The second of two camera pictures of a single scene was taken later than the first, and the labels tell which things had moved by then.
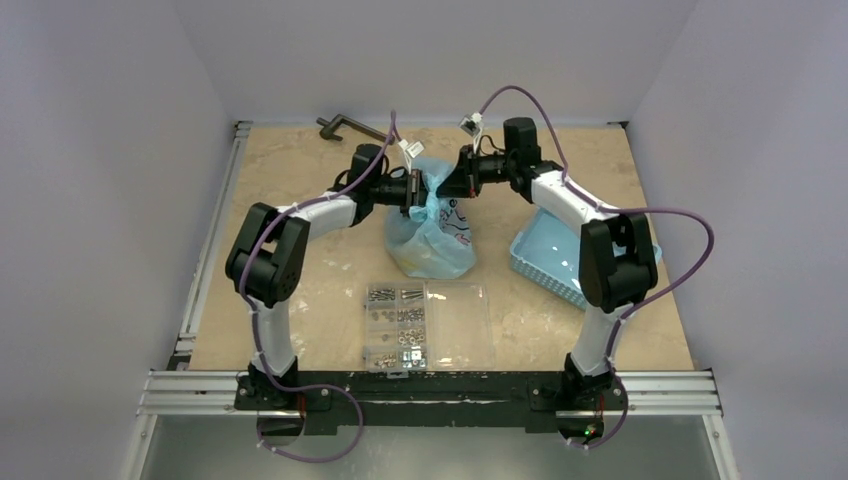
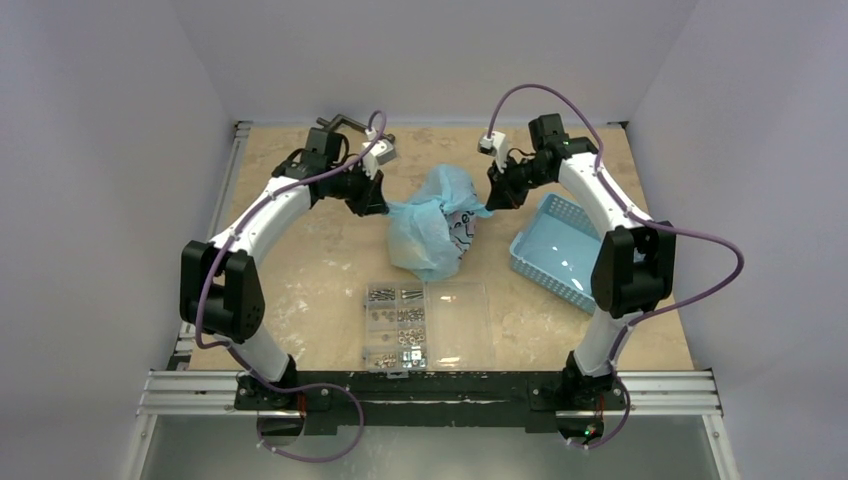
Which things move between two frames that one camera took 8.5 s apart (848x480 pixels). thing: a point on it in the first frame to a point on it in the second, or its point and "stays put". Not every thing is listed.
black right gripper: x=463 y=176 to x=506 y=182
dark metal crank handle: x=328 y=128 stays put
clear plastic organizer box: x=428 y=327 stays put
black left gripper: x=415 y=191 to x=370 y=200
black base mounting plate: x=404 y=403 stays put
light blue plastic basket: x=546 y=254 stays put
